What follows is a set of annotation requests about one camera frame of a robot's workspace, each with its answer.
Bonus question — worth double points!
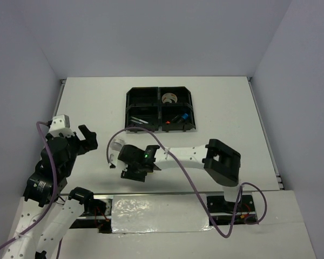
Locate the clear pen blue ink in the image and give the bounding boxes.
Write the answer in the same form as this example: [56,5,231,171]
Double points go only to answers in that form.
[131,117,149,124]

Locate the large brown-core tape roll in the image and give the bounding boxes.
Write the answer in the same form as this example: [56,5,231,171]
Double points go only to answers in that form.
[161,92,178,104]

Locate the clear pen grey stripes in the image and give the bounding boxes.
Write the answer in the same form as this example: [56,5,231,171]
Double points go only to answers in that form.
[128,121,140,127]

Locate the pink cap black highlighter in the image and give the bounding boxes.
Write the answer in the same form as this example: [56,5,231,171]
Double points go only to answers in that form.
[171,115,180,123]

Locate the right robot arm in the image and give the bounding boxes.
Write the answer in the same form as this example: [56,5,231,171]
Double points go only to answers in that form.
[113,139,243,211]

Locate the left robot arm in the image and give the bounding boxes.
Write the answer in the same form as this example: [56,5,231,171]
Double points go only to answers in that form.
[3,125,98,258]

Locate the silver tape roll in case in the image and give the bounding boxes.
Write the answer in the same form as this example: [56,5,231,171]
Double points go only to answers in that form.
[110,138,126,152]

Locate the black four-compartment organizer tray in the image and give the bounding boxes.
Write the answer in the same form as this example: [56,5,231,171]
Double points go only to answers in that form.
[125,86,196,132]

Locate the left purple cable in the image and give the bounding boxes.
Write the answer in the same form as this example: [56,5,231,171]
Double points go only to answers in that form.
[0,121,63,259]

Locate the purple cable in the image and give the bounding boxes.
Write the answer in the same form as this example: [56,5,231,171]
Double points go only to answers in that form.
[106,127,269,238]
[0,121,63,259]

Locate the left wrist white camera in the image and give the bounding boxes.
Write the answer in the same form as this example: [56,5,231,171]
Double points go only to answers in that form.
[48,114,72,137]

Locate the wrist white camera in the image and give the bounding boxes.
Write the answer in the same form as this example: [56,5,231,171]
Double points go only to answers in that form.
[109,151,120,169]
[48,114,72,137]

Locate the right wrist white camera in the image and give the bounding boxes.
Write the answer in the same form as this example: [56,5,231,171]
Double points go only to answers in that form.
[109,151,120,169]

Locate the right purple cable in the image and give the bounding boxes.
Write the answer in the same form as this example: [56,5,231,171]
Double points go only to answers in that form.
[106,127,269,238]

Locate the aluminium rail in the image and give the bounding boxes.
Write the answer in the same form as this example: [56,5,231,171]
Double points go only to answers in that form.
[56,192,227,222]

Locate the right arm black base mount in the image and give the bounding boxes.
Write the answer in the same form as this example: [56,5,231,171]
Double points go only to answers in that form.
[206,195,255,215]

